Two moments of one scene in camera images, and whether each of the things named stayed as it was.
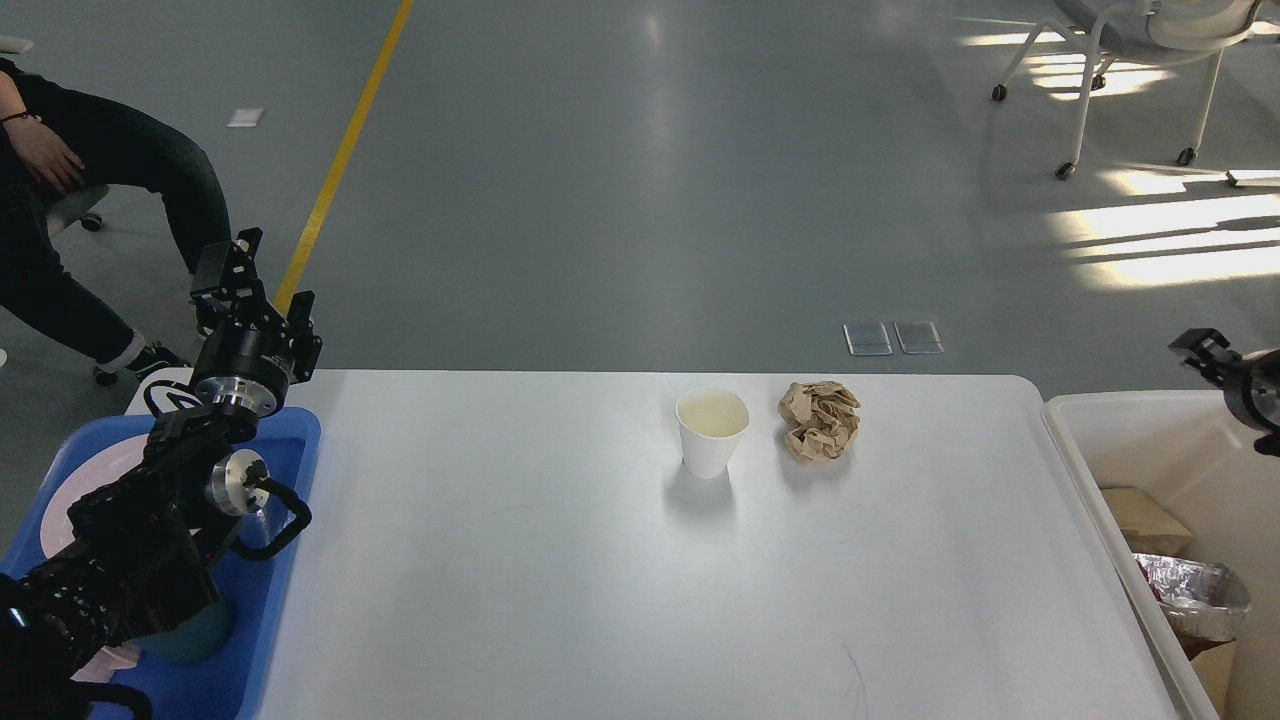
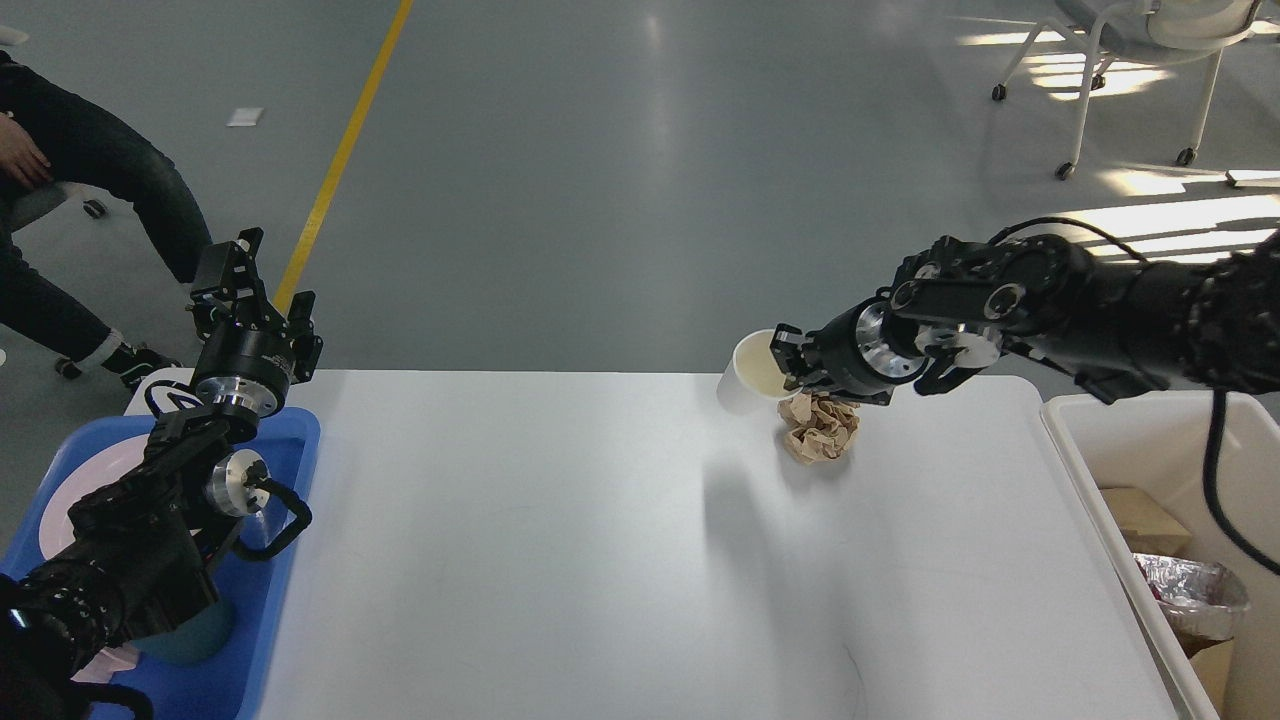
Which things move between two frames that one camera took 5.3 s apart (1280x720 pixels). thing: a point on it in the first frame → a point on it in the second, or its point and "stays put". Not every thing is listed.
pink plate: [101, 470] stays put
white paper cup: [711, 421] → [757, 368]
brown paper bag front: [1213, 667] stays put
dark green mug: [203, 637] stays put
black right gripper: [1253, 389] → [860, 357]
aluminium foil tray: [1203, 602] stays put
